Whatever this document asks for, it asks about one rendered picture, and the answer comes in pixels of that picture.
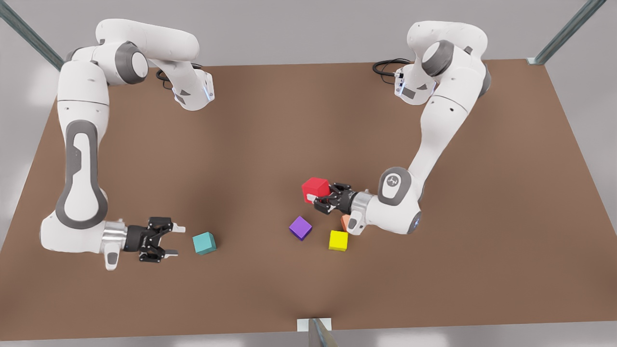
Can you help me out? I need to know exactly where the purple wooden cube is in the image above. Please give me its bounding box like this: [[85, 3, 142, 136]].
[[289, 216, 313, 241]]

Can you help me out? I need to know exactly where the teal wooden cube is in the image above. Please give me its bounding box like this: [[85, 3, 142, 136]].
[[192, 232, 217, 256]]

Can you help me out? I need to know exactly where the yellow wooden cube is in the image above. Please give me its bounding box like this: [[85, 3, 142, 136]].
[[329, 230, 349, 252]]

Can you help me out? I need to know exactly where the black cable loop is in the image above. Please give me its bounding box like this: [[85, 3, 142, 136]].
[[155, 63, 204, 91], [372, 58, 413, 86]]

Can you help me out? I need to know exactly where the red wooden cube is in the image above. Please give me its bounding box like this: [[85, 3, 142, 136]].
[[302, 177, 332, 204]]

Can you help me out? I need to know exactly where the silver frame post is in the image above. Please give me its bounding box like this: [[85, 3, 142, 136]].
[[0, 0, 65, 71], [296, 318, 339, 347], [527, 0, 608, 66]]

